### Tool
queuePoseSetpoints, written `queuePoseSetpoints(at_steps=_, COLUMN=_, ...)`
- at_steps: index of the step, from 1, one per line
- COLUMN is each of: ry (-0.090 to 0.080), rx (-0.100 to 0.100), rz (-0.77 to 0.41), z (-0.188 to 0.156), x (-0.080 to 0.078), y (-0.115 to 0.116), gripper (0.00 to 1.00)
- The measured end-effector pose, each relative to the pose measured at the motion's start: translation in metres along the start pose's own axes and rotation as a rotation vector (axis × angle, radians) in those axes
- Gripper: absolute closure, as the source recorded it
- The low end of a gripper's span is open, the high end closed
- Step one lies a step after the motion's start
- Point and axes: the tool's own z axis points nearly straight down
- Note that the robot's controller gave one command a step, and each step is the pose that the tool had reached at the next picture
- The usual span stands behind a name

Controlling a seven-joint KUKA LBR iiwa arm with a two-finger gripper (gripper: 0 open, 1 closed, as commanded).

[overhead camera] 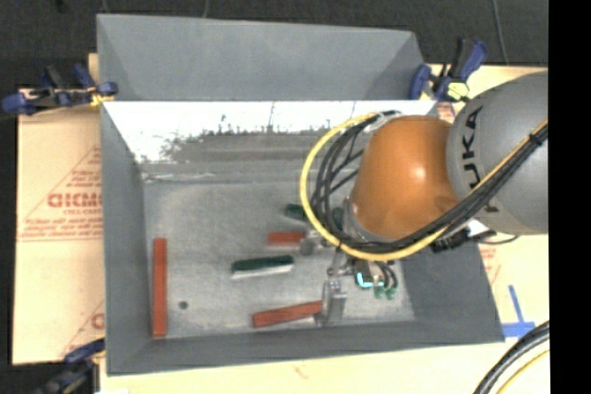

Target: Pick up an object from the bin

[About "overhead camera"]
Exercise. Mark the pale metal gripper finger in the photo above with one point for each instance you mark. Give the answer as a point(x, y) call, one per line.
point(334, 306)
point(308, 247)

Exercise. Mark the red-brown flat block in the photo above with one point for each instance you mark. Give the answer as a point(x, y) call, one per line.
point(160, 286)
point(286, 314)
point(285, 238)

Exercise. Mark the dark green flat block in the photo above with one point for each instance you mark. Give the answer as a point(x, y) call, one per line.
point(261, 264)
point(294, 211)

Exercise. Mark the grey metal bin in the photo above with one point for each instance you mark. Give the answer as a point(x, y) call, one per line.
point(240, 64)

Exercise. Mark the brown cardboard board red print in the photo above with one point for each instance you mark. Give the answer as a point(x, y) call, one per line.
point(55, 244)

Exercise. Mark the black cylinder on white bracket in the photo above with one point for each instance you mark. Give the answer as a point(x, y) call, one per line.
point(450, 242)

